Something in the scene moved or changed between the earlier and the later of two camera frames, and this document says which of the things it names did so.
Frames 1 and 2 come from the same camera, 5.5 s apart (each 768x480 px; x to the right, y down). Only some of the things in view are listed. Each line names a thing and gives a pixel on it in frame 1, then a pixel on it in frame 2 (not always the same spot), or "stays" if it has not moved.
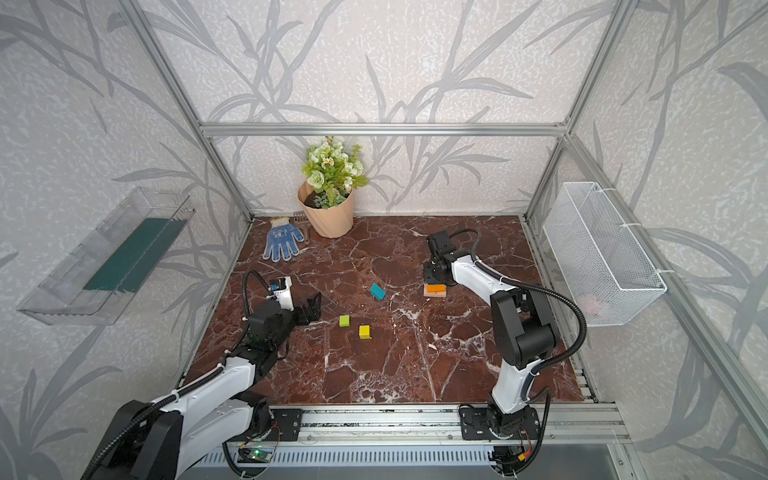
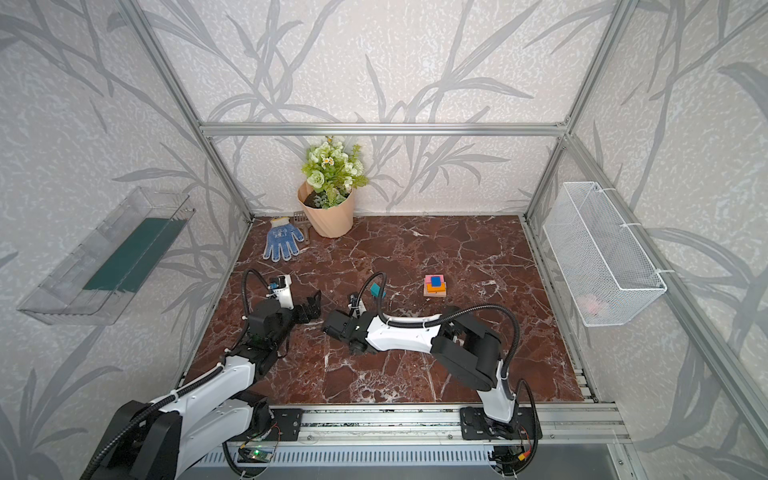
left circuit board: [255, 454] stays
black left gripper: [302, 309] stays
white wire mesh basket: [597, 263] stays
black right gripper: [435, 273] → [343, 324]
